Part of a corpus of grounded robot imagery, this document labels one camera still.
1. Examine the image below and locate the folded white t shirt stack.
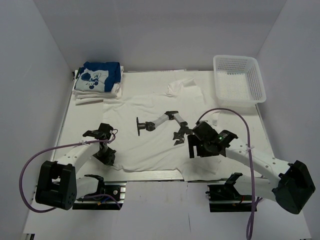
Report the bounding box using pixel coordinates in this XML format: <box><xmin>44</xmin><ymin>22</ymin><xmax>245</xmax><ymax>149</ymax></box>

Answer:
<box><xmin>72</xmin><ymin>65</ymin><xmax>124</xmax><ymax>105</ymax></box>

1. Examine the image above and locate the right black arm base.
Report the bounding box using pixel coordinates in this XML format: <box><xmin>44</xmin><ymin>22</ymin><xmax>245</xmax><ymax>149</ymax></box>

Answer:
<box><xmin>205</xmin><ymin>172</ymin><xmax>252</xmax><ymax>213</ymax></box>

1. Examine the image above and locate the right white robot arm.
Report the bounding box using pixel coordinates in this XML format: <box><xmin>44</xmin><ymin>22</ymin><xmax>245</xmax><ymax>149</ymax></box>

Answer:
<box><xmin>187</xmin><ymin>122</ymin><xmax>316</xmax><ymax>215</ymax></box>

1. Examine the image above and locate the blue white t shirt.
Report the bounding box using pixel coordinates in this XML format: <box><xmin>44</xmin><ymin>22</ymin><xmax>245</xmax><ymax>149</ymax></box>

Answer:
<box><xmin>74</xmin><ymin>61</ymin><xmax>122</xmax><ymax>93</ymax></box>

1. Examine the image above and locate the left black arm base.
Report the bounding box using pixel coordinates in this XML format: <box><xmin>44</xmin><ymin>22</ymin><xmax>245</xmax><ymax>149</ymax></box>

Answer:
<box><xmin>72</xmin><ymin>174</ymin><xmax>126</xmax><ymax>211</ymax></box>

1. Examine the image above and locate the white plastic basket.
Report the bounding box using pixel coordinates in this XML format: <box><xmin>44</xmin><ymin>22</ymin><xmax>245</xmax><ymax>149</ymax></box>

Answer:
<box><xmin>213</xmin><ymin>55</ymin><xmax>267</xmax><ymax>108</ymax></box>

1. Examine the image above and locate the white t shirt robot print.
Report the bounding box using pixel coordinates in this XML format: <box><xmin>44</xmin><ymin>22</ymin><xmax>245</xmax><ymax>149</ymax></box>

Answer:
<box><xmin>102</xmin><ymin>77</ymin><xmax>251</xmax><ymax>182</ymax></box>

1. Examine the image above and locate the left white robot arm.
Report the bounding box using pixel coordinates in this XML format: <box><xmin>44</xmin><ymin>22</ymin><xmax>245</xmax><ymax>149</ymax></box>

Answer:
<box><xmin>35</xmin><ymin>123</ymin><xmax>116</xmax><ymax>210</ymax></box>

